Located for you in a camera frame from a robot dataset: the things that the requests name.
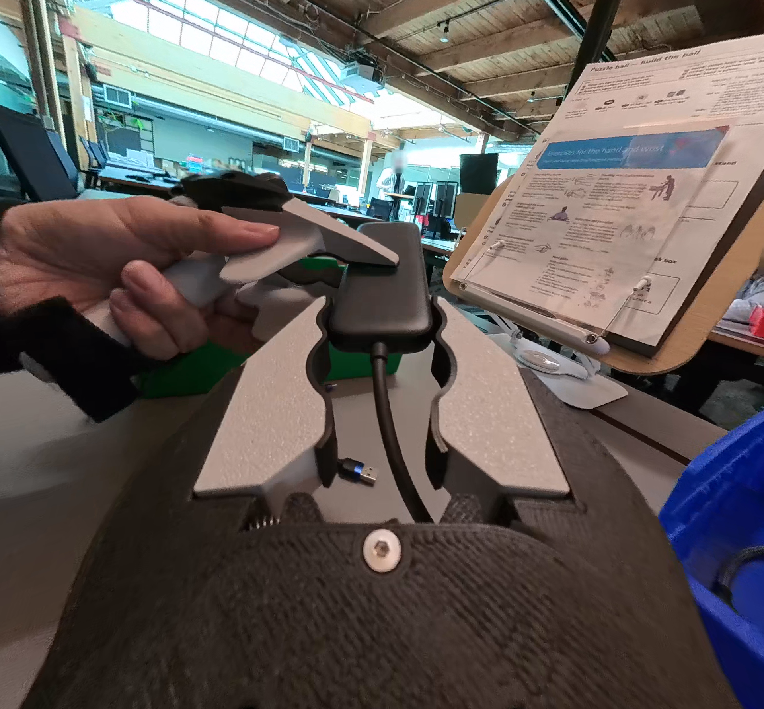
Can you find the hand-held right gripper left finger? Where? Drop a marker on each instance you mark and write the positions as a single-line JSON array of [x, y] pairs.
[[268, 416]]

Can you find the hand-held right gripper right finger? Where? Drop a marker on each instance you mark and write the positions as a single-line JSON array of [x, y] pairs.
[[498, 416]]

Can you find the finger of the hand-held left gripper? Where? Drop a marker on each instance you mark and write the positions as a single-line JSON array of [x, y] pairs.
[[340, 231], [268, 260]]

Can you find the black usb hub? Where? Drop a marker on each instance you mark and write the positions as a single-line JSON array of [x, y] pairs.
[[382, 285]]

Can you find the green plastic bin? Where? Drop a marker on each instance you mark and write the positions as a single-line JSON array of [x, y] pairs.
[[191, 372]]

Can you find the person's left hand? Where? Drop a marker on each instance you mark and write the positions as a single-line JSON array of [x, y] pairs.
[[77, 249]]

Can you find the white stand base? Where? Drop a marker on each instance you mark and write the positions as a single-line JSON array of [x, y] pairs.
[[573, 378]]

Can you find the black square panel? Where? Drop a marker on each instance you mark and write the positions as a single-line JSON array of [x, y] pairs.
[[477, 173]]

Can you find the ceiling mounted unit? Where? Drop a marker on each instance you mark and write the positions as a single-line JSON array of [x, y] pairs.
[[361, 73]]

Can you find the blue header instruction sheet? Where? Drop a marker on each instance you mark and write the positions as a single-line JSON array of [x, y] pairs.
[[597, 231]]

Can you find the black monitor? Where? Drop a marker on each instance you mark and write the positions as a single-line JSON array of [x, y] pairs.
[[30, 154]]

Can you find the track light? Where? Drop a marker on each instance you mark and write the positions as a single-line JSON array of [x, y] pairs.
[[444, 33]]

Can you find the blue plastic bin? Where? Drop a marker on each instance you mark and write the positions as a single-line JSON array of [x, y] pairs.
[[716, 494]]

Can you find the wooden document board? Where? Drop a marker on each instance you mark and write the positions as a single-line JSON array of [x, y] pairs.
[[710, 303]]

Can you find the black steel column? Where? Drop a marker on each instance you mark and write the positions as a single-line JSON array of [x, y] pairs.
[[603, 5]]

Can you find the large white instruction sheet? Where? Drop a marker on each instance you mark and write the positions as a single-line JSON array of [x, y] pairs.
[[656, 82]]

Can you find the wall vent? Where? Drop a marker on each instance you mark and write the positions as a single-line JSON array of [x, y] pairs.
[[116, 97]]

